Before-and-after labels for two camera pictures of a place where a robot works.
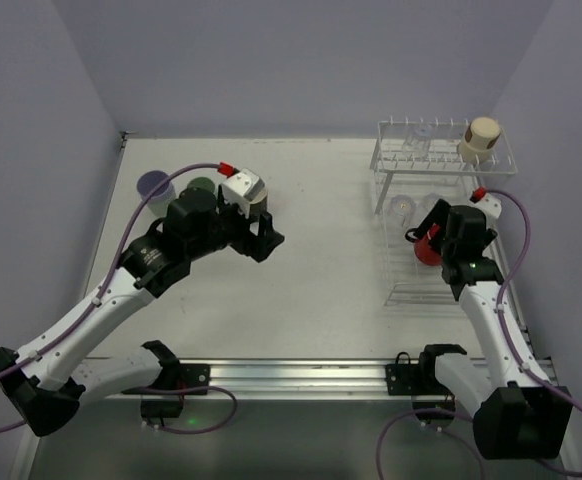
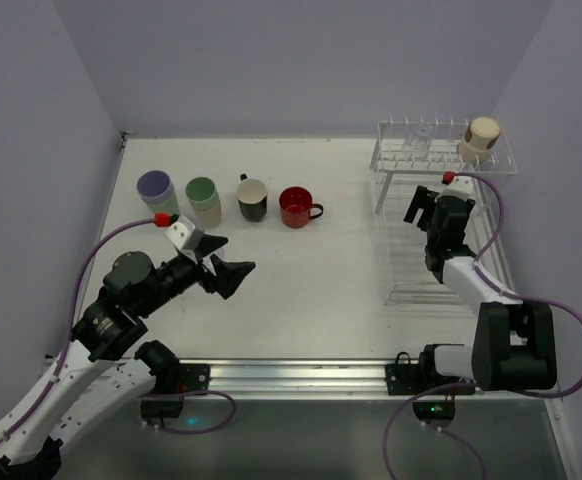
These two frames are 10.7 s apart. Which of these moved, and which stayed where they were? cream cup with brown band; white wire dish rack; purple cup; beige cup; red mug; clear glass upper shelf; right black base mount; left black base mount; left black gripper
Moved: left black gripper; beige cup; red mug
Stayed: cream cup with brown band; right black base mount; white wire dish rack; left black base mount; clear glass upper shelf; purple cup
